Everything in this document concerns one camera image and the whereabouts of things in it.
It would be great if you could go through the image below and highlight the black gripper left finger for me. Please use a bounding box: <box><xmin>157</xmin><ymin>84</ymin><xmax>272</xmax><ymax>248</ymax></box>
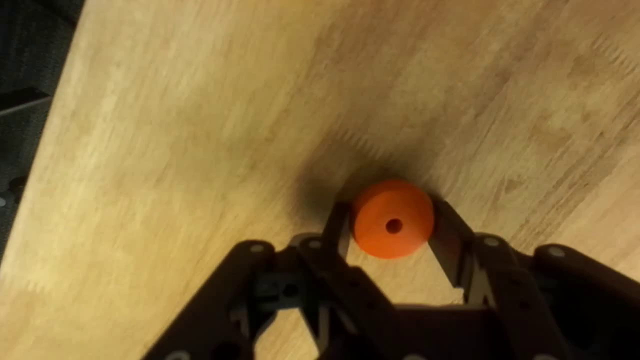
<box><xmin>142</xmin><ymin>198</ymin><xmax>427</xmax><ymax>360</ymax></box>

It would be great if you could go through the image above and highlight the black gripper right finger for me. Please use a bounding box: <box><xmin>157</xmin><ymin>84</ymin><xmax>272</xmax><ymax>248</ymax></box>
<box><xmin>427</xmin><ymin>195</ymin><xmax>640</xmax><ymax>360</ymax></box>

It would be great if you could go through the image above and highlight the orange disc with hole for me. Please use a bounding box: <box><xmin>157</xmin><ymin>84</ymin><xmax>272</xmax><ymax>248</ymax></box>
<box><xmin>350</xmin><ymin>179</ymin><xmax>436</xmax><ymax>262</ymax></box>

